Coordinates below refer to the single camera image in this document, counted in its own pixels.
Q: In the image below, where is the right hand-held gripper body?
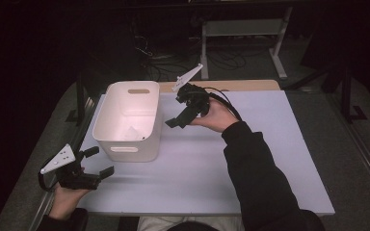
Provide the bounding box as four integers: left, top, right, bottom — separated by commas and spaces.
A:
171, 63, 212, 125

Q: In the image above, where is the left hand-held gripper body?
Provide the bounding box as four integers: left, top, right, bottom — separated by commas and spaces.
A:
40, 142, 102, 191

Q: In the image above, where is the white plastic storage bin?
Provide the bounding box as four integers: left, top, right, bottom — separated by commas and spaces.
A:
92, 80, 164, 164

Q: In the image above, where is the person's left hand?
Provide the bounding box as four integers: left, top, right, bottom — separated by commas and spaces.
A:
48, 167, 92, 221

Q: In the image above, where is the person's right hand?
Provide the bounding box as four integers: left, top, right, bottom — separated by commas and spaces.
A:
188, 96, 241, 134

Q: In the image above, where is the person's head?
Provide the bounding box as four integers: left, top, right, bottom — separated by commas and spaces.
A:
166, 220, 220, 231

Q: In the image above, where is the black metal stand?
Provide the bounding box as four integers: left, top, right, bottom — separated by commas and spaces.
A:
321, 61, 369, 125

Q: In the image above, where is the right hand-held gripper black cable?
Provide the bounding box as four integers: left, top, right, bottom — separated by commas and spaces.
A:
201, 86, 243, 122

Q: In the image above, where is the hand-held gripper black cable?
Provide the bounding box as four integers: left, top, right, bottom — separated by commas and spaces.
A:
37, 159, 61, 193
201, 86, 243, 122

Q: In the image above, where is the left hand-held gripper black cable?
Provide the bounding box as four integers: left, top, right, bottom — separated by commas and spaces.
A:
37, 159, 61, 193

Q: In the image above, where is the tangle of black floor cables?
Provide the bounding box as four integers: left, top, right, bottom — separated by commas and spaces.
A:
130, 17, 249, 83

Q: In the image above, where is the white metal frame stand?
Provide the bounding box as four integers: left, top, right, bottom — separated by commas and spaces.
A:
199, 7, 294, 82

